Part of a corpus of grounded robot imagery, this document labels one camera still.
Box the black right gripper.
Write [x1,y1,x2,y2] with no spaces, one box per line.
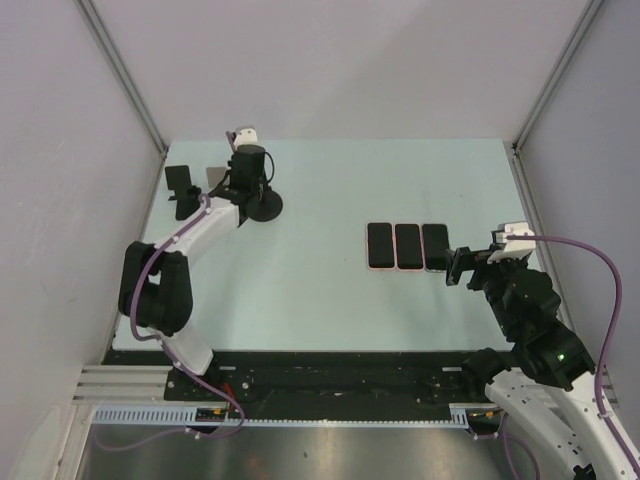
[444,243,525,336]

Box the black round-base phone stand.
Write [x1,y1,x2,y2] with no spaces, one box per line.
[246,188,284,223]

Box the white phone stand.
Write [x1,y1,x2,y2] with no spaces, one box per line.
[205,167,228,189]

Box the white-cased phone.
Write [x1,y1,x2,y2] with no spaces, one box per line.
[422,224,450,271]

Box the pink-cased phone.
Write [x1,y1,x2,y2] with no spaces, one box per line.
[394,224,424,271]
[366,222,395,269]

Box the black folding phone stand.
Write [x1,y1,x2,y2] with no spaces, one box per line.
[164,165,202,221]

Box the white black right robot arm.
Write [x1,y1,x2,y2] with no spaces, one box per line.
[446,247,639,479]

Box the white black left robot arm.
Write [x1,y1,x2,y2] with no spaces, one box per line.
[118,144,283,400]

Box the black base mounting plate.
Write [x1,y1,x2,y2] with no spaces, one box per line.
[102,349,501,424]

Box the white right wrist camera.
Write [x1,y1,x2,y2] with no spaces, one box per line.
[488,221,536,263]

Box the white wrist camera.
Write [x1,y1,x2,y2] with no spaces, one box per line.
[232,126,258,149]
[488,221,536,263]

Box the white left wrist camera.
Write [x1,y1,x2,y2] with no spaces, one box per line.
[232,126,258,149]

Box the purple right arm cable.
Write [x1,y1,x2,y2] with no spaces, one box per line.
[499,234,631,480]

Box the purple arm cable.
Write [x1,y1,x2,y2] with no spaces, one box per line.
[92,130,276,454]
[499,234,631,480]

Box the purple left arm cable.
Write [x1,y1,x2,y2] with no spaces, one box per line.
[92,130,276,454]

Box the white slotted cable duct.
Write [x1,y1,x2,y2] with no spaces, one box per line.
[92,403,474,430]

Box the aluminium frame rail left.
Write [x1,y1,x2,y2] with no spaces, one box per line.
[74,0,168,159]

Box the aluminium frame rail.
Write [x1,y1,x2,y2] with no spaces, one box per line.
[74,0,168,159]
[510,0,608,156]

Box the aluminium frame rail right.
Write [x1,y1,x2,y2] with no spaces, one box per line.
[510,0,608,156]

